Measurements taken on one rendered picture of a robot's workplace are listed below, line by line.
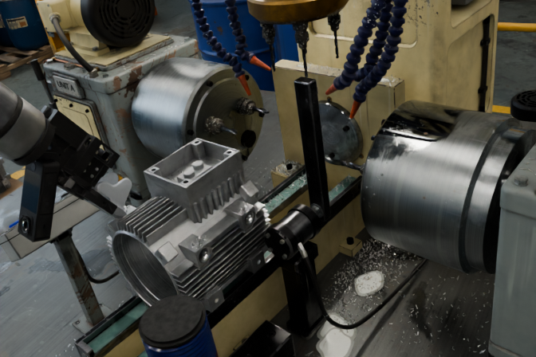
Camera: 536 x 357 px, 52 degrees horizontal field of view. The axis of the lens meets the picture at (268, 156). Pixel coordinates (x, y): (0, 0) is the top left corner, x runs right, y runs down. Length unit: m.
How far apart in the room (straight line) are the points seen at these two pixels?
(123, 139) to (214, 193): 0.52
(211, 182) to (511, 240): 0.43
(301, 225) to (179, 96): 0.43
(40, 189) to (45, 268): 0.60
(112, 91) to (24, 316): 0.51
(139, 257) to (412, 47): 0.65
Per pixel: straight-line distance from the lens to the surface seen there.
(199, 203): 0.85
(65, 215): 1.02
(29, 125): 0.75
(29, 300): 1.31
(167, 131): 1.18
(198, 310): 0.51
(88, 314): 1.15
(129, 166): 1.38
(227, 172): 0.87
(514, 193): 0.73
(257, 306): 1.01
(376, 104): 1.07
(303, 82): 0.82
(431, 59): 1.13
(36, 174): 0.79
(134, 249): 0.96
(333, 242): 1.15
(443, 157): 0.83
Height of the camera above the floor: 1.57
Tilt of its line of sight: 30 degrees down
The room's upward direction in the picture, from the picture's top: 10 degrees counter-clockwise
